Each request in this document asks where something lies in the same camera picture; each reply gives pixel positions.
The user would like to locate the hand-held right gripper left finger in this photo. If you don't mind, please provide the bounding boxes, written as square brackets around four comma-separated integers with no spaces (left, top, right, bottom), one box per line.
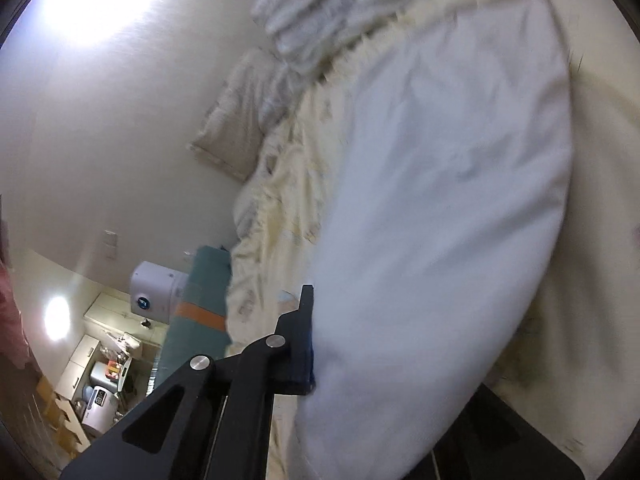
[59,284,317,480]

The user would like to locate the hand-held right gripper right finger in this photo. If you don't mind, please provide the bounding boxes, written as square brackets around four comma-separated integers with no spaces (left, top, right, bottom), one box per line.
[430,384,586,480]

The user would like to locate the white cartoon print T-shirt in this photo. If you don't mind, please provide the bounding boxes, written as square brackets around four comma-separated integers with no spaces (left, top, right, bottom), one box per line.
[294,0,575,480]

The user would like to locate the teal upholstered furniture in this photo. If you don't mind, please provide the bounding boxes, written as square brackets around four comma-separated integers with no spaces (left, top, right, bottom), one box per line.
[152,245,235,391]

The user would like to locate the cream bear print blanket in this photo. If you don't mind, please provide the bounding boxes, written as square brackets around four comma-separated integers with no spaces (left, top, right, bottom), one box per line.
[225,0,640,480]

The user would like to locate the white appliance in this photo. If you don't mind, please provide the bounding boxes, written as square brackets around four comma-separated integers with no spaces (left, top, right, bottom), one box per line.
[130,260,190,322]

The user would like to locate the white washing machine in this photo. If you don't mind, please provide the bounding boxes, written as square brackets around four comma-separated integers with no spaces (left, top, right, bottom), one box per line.
[72,385,121,435]

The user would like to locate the white kitchen cabinet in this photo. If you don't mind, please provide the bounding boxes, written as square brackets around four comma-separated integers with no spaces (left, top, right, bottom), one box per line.
[54,334,103,403]

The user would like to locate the beige pillow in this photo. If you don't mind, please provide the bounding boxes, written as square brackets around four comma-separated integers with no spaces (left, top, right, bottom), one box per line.
[187,47,301,183]

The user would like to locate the round kitchen ceiling light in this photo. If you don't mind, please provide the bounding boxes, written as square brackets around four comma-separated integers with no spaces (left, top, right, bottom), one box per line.
[42,296,72,340]

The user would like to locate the cardboard box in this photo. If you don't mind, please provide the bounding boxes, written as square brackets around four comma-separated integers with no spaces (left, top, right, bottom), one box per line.
[36,374,93,461]

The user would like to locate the pink cloth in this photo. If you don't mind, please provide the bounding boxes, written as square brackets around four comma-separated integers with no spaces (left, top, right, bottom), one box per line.
[0,260,32,373]

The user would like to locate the grey white crumpled duvet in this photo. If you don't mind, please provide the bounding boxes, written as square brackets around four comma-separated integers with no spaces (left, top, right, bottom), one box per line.
[250,0,451,81]

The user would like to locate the bright ceiling light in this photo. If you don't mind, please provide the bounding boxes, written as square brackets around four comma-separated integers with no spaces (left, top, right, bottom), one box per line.
[40,0,173,50]

